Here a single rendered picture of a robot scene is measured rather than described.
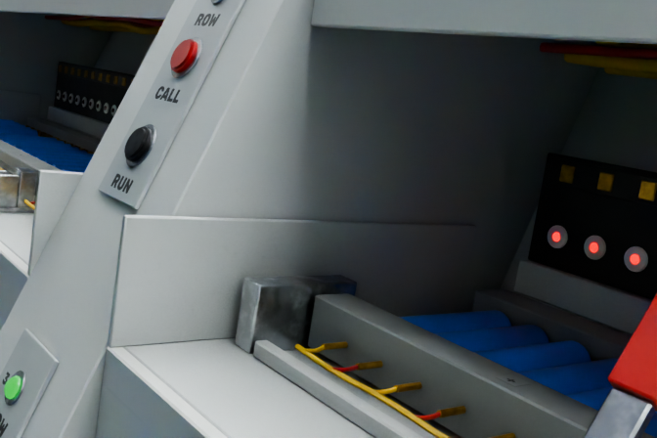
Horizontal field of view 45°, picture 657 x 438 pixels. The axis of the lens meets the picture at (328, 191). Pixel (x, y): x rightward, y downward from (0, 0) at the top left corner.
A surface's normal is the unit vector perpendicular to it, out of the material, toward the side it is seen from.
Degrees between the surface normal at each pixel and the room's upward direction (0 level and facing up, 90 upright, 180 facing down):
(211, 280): 90
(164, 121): 90
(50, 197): 90
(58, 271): 90
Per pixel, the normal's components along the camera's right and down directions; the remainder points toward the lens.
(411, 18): -0.79, -0.04
